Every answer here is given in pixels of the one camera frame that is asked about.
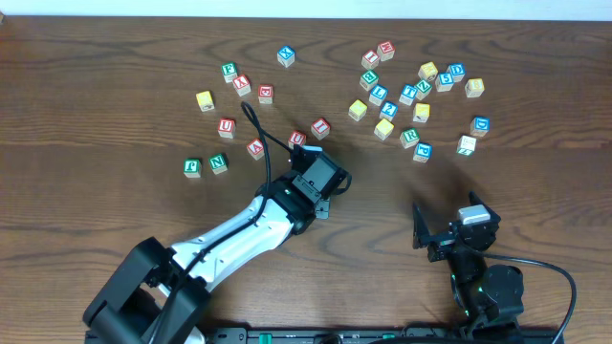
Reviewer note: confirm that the yellow 8 block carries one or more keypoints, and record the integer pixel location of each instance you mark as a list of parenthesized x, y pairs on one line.
[(474, 87)]

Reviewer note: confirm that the blue L block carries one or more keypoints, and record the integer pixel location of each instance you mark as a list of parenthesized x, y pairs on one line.
[(378, 95)]

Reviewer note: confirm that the blue d block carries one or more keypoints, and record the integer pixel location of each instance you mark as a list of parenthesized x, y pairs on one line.
[(480, 127), (457, 71)]

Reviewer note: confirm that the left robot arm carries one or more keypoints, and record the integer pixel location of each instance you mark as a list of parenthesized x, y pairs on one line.
[(158, 294)]

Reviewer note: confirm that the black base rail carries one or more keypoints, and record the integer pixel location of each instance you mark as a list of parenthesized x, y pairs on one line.
[(414, 333)]

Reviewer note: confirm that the red M block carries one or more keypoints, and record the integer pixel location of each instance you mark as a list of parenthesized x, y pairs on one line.
[(386, 50)]

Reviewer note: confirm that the green J block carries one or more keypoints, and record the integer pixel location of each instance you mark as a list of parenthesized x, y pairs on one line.
[(192, 168)]

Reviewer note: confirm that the blue T block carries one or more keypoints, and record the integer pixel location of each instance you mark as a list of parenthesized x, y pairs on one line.
[(408, 95)]

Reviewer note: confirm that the red u block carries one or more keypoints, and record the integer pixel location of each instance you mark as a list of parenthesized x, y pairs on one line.
[(296, 139), (226, 128)]

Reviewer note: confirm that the yellow S block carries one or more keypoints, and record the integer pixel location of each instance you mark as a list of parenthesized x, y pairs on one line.
[(383, 129)]

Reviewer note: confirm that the green B block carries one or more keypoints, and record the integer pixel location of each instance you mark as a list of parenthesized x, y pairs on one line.
[(369, 80)]

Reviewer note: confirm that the red U block left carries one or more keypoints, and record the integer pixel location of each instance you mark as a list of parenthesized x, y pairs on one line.
[(226, 128)]

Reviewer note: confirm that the red U block right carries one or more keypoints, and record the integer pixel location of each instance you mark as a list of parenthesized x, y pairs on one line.
[(296, 139)]

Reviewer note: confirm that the yellow hammer block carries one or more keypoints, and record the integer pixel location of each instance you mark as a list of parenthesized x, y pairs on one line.
[(421, 112)]

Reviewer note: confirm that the blue P block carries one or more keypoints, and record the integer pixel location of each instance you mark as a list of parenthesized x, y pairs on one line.
[(422, 152)]

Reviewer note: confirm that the blue D block right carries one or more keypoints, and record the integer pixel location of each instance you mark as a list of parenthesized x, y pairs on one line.
[(480, 127)]

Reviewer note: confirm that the red Y block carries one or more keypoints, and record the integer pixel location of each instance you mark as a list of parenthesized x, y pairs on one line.
[(241, 85)]

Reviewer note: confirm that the red i block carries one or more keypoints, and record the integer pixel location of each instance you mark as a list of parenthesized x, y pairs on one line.
[(320, 128), (370, 60)]

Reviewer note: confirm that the red I block far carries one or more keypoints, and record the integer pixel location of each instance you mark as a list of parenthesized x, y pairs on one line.
[(370, 60)]

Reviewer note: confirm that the red A block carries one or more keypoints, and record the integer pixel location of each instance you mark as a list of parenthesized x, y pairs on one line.
[(256, 149)]

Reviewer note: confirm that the red E block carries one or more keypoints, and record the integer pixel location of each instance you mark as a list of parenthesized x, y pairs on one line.
[(265, 94)]

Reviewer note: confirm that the blue X block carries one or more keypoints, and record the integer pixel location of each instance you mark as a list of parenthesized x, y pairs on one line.
[(286, 56)]

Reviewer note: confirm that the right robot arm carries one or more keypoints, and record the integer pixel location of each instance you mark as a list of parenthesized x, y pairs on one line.
[(491, 296)]

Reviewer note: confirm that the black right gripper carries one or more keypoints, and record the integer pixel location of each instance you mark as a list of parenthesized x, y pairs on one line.
[(445, 239)]

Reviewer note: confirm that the green R block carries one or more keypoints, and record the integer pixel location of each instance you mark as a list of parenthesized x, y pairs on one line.
[(409, 138)]

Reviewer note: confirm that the green F block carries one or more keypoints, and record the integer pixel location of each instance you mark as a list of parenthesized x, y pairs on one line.
[(229, 72)]

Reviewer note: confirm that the green Z block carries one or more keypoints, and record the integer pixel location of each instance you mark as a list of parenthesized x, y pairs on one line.
[(423, 89)]

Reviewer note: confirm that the green 7 block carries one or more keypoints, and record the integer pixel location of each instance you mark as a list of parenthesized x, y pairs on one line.
[(466, 145)]

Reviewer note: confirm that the yellow pineapple block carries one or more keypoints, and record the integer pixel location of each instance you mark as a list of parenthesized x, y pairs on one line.
[(357, 110)]

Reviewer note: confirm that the blue 5 block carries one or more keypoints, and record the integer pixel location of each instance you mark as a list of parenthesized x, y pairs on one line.
[(444, 82)]

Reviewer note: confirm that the green N block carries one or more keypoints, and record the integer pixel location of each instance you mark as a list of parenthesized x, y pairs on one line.
[(218, 163)]

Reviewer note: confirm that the yellow far block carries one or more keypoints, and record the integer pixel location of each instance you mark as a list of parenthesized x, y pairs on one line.
[(428, 71)]

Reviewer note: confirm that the blue D block far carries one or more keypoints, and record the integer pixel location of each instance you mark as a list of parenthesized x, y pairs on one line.
[(457, 71)]

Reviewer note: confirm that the blue 2 block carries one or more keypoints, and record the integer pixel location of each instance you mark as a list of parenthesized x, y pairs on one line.
[(388, 111)]

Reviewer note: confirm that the yellow acorn block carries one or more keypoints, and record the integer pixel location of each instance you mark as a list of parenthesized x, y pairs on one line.
[(205, 101)]

